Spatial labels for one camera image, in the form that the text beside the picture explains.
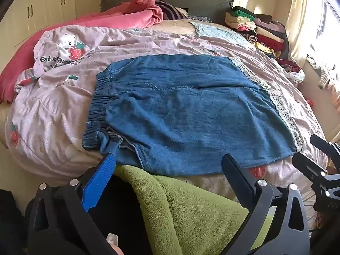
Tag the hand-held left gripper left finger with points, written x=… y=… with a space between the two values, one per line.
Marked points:
x=102 y=175

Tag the grey bed headboard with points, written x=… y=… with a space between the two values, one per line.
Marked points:
x=199 y=2

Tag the beige bed sheet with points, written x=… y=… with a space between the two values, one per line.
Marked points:
x=172 y=28

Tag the cream curtain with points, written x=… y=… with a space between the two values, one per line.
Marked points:
x=300 y=18

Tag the pink strawberry printed quilt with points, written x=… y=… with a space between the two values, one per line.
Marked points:
x=66 y=111

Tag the grey striped cloth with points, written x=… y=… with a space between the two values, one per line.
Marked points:
x=325 y=74

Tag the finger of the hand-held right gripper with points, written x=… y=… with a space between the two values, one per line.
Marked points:
x=308 y=167
x=325 y=146

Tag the window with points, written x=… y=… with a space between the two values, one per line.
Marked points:
x=328 y=26

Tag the blue denim pants lace trim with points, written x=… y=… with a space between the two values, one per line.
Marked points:
x=186 y=111

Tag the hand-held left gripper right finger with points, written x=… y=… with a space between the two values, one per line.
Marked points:
x=237 y=176

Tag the pink blanket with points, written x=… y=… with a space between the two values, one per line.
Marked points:
x=79 y=24

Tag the person's left hand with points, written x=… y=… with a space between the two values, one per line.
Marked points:
x=118 y=248

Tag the purple striped pillow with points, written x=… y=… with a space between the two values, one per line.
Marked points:
x=170 y=12

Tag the pile of folded clothes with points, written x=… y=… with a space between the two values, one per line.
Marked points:
x=265 y=32

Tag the light blue cloth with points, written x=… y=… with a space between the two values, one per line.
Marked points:
x=215 y=30

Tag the blue ruffled pillow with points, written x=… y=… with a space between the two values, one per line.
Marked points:
x=199 y=18

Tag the cream wardrobe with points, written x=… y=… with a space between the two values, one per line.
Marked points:
x=39 y=10

